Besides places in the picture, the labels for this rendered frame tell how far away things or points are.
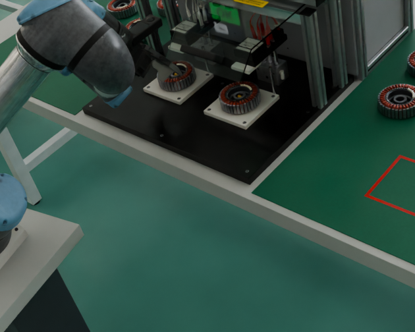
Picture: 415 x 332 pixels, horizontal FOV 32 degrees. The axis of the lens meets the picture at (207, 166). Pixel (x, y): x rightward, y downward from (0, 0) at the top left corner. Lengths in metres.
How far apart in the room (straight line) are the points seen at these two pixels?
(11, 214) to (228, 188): 0.53
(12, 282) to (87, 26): 0.66
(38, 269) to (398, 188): 0.86
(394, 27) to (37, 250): 1.16
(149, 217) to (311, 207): 1.28
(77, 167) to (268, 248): 1.03
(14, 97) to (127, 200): 1.52
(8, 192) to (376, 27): 1.08
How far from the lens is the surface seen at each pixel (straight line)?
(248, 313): 2.45
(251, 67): 1.92
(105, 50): 1.41
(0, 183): 1.60
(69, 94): 2.28
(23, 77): 1.48
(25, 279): 1.74
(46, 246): 1.80
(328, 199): 1.68
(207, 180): 1.80
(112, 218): 2.91
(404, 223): 1.62
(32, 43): 1.44
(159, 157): 1.91
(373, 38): 2.05
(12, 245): 1.81
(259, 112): 1.92
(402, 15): 2.17
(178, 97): 2.05
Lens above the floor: 1.94
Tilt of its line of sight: 40 degrees down
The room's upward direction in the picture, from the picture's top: 15 degrees counter-clockwise
